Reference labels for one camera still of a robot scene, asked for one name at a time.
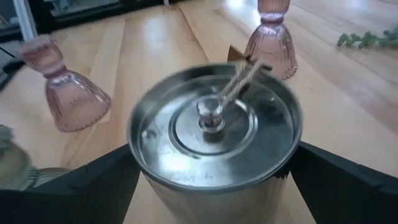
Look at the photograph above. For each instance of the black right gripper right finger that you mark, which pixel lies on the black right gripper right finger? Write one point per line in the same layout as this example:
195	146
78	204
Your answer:
348	193

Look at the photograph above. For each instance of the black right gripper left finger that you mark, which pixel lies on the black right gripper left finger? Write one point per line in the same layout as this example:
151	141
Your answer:
62	199

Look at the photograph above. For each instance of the pink glass candlestick holder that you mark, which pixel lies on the pink glass candlestick holder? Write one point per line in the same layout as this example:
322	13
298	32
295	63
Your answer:
270	46
74	99

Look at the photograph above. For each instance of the candle tin with brown tag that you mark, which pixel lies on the candle tin with brown tag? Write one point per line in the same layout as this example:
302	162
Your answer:
214	149

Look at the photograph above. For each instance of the green glass candlestick holder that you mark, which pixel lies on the green glass candlestick holder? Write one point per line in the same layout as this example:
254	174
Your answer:
14	165

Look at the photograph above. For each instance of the potted succulent plant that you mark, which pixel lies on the potted succulent plant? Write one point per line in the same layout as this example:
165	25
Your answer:
368	39

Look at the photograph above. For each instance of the black aluminium table frame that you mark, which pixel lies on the black aluminium table frame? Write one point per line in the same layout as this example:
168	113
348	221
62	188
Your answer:
77	23

